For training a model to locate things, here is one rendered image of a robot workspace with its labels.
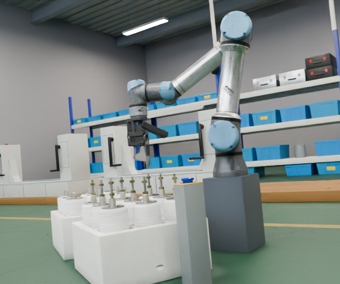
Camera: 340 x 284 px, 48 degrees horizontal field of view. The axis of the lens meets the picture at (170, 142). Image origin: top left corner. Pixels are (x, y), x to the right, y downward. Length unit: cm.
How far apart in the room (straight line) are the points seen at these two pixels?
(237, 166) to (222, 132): 21
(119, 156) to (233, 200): 264
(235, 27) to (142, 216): 78
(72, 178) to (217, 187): 314
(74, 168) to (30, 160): 408
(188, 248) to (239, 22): 84
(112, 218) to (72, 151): 338
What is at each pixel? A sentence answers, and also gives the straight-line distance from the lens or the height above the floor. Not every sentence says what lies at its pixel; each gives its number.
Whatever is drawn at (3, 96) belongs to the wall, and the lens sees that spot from 848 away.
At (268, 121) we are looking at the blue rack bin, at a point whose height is 83.
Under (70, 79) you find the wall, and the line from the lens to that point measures 964.
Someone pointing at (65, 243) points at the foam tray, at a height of 7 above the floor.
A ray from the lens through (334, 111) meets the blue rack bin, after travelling 565.
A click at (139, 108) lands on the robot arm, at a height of 61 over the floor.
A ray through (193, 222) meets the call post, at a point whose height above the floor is 19.
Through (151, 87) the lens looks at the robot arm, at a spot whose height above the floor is 69.
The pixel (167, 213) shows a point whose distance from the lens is 135.
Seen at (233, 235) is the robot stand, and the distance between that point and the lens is 159.
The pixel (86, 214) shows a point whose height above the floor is 21.
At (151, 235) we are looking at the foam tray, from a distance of 126.
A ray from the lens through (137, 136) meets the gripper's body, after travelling 155.
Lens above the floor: 39
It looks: 3 degrees up
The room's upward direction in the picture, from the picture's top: 5 degrees counter-clockwise
